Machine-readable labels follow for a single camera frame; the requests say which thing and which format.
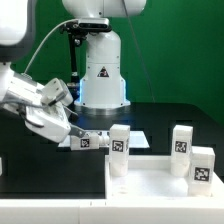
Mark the white front fence bar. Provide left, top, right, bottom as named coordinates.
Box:
left=0, top=198, right=224, bottom=224

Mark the white left fence piece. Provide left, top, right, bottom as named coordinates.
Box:
left=0, top=157, right=3, bottom=176

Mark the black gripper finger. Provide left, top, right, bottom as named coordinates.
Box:
left=70, top=124, right=86, bottom=138
left=63, top=105, right=78, bottom=117

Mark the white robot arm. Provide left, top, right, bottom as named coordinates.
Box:
left=0, top=0, right=147, bottom=143

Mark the white square table top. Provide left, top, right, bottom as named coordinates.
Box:
left=104, top=154, right=224, bottom=200

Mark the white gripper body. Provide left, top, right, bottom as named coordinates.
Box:
left=6, top=73, right=72, bottom=143

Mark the grey camera cable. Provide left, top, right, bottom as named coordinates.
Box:
left=20, top=18, right=80, bottom=76

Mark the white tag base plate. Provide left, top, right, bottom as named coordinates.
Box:
left=59, top=131, right=150, bottom=148

